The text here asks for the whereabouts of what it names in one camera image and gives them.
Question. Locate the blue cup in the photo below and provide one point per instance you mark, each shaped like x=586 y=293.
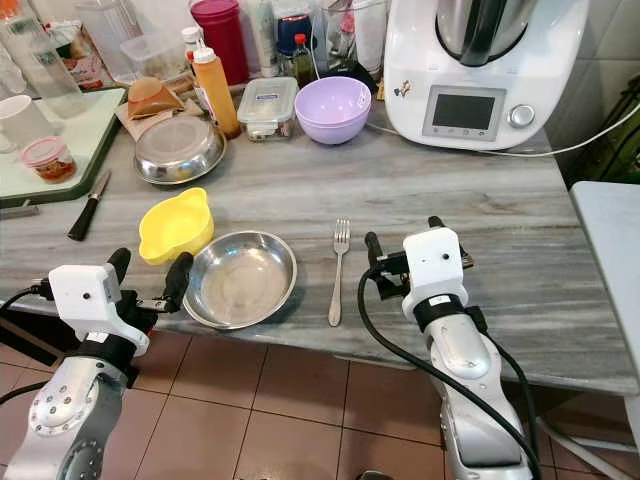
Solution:
x=292 y=28

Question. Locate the white side table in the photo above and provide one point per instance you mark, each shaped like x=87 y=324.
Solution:
x=610 y=280

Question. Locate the brown paper napkin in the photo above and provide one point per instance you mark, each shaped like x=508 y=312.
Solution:
x=135 y=120

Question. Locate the white capped sauce bottle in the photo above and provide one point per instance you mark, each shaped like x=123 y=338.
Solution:
x=190 y=45

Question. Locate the deep steel bowl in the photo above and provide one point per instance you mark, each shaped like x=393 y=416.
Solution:
x=178 y=150

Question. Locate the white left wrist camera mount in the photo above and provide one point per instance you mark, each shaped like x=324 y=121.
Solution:
x=85 y=295

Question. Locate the orange sauce squeeze bottle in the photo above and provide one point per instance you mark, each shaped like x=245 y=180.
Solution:
x=218 y=98

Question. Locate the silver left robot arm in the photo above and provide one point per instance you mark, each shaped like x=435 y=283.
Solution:
x=75 y=410

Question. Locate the red cylindrical canister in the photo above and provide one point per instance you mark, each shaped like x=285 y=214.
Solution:
x=220 y=35

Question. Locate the steel fork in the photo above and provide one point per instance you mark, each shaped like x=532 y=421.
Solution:
x=338 y=270

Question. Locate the purple plastic bowl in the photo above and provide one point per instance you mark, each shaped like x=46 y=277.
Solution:
x=332 y=110

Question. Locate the clear glass bottle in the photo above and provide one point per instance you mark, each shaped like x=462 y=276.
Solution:
x=40 y=55

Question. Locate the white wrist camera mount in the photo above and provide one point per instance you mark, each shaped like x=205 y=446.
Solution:
x=85 y=295
x=432 y=265

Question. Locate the white mug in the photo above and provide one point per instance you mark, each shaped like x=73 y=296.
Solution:
x=25 y=122

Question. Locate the pink lidded plastic tub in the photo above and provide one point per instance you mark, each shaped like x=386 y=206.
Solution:
x=48 y=158

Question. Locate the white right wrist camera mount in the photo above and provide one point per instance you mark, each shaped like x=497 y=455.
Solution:
x=432 y=265

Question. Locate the white kitchen food processor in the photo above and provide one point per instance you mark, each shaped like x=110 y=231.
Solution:
x=485 y=75

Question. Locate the small red capped bottle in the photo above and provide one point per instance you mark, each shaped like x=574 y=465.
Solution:
x=300 y=62

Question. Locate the yellow plastic bowl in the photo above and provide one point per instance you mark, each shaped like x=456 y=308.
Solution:
x=175 y=225

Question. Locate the printed snack packet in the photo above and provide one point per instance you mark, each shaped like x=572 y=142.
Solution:
x=78 y=55

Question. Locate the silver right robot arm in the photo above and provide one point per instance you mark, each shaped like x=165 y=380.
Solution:
x=465 y=365

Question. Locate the green rimmed tray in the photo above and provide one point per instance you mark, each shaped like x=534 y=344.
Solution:
x=105 y=140

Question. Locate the shallow steel plate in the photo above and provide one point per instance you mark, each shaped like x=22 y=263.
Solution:
x=240 y=280

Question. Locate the clear plastic box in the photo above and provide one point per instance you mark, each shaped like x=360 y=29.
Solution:
x=155 y=55

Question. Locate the glass container with grey lid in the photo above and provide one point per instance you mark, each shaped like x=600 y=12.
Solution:
x=267 y=106

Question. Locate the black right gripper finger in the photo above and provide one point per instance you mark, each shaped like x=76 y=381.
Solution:
x=374 y=250
x=436 y=223

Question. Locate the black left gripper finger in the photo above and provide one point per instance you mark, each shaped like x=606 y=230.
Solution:
x=120 y=262
x=180 y=278

